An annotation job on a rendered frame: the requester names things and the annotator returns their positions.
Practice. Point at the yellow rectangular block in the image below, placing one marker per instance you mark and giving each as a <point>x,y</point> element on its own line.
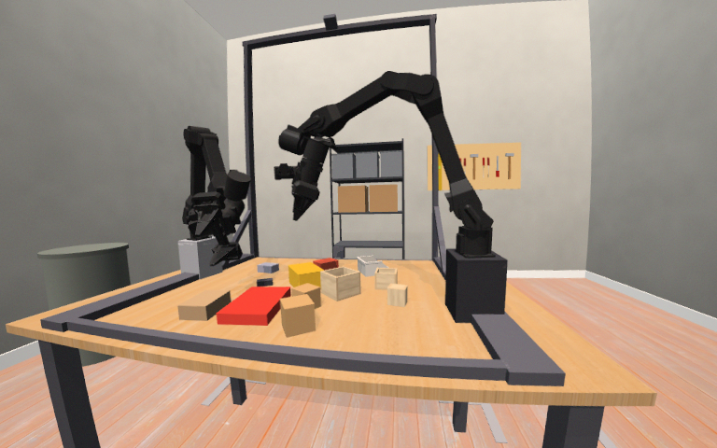
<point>303,273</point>

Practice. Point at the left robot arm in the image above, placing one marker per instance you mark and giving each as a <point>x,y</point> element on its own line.
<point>474,239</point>

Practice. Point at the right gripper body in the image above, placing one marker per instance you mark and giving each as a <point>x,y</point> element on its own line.
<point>230,218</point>

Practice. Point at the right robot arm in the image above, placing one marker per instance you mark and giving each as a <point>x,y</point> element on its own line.
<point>204,152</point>

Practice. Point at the white open box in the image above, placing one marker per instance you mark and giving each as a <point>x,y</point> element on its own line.
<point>367,265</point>

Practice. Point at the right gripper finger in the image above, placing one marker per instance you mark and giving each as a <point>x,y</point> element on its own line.
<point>221,254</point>
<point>207,215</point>

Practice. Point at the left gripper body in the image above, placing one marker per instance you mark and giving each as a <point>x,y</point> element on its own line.
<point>310,172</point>

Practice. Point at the black metal gantry frame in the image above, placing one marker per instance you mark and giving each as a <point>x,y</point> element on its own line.
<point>344,29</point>

